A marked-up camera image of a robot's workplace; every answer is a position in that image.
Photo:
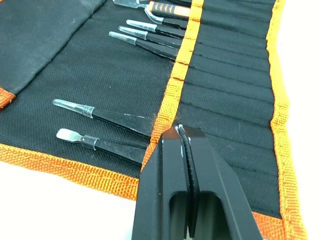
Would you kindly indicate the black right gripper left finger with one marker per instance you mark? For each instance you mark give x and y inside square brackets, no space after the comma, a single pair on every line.
[152,190]

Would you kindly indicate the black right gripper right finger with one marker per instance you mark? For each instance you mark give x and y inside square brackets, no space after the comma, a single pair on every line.
[220,195]

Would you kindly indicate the black tweezers flat spade tip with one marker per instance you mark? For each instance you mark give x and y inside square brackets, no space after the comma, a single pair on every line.
[117,149]

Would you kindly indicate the black tweezers clear tip cap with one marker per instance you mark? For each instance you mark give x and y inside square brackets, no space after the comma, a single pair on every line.
[160,38]
[167,29]
[152,47]
[125,120]

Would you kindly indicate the black tool roll orange trim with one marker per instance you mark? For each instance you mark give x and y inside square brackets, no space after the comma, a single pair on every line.
[105,72]

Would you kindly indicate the black tweezers curved tip cap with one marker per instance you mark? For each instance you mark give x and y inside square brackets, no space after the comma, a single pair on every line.
[172,21]

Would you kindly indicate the silver flat-tip pry tool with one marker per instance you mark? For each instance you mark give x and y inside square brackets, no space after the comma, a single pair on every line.
[127,3]

